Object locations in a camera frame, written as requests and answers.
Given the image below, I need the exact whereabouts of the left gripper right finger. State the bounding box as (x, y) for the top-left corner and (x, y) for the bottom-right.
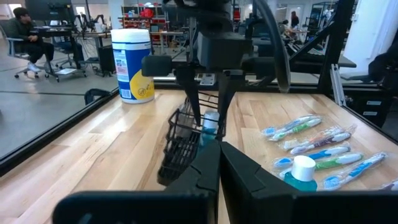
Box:
(220, 141), (398, 224)

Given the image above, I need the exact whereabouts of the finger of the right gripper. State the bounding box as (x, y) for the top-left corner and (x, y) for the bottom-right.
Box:
(216, 72), (247, 140)
(175, 68), (203, 127)

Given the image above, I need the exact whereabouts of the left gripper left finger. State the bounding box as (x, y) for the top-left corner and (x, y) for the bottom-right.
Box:
(52, 140), (221, 224)

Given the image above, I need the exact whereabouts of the teal mouthwash bottle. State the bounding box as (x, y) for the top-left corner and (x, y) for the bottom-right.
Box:
(197, 109), (221, 150)
(282, 154), (318, 192)

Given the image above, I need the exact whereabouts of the black wire basket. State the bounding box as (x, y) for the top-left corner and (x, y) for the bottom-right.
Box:
(157, 91), (228, 187)

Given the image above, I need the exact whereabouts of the green toothbrush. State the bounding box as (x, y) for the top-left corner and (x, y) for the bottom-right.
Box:
(269, 117), (323, 142)
(278, 151), (364, 180)

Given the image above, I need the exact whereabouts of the blue yellow wipes canister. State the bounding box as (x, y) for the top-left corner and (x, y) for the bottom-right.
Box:
(110, 28), (155, 105)

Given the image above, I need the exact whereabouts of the small clear plastic cup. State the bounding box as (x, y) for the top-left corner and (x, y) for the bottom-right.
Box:
(177, 104), (196, 139)

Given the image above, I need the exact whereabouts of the red storage shelf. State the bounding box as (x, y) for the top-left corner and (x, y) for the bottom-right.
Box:
(119, 4), (170, 32)

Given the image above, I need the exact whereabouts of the black computer tower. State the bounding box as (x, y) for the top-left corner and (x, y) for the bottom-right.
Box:
(98, 45), (116, 75)

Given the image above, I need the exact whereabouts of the person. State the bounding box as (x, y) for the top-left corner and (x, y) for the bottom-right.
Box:
(279, 19), (292, 35)
(7, 6), (55, 74)
(290, 11), (300, 30)

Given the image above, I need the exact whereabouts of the dark office desk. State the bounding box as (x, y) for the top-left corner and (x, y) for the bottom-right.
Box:
(32, 26), (88, 82)

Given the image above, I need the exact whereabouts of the silver aluminium bar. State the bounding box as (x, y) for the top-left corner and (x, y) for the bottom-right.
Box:
(329, 63), (348, 107)

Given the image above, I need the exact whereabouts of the large dark monitor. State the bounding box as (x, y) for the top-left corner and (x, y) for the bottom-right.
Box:
(25, 0), (75, 22)

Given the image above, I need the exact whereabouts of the black drawer cabinet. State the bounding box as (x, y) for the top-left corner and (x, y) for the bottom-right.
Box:
(351, 88), (392, 128)

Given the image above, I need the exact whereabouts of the grey office chair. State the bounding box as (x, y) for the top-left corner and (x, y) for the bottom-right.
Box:
(0, 24), (50, 79)

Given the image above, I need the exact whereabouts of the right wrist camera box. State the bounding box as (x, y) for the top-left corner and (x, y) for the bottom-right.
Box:
(197, 30), (253, 71)

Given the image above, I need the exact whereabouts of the black frame bracket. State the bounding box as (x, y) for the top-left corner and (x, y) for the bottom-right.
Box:
(83, 88), (112, 106)

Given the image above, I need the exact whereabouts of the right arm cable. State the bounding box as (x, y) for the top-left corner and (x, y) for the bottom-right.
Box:
(253, 0), (292, 94)

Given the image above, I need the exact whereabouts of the black aluminium table frame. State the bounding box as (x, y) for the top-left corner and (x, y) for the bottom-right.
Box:
(0, 0), (398, 177)

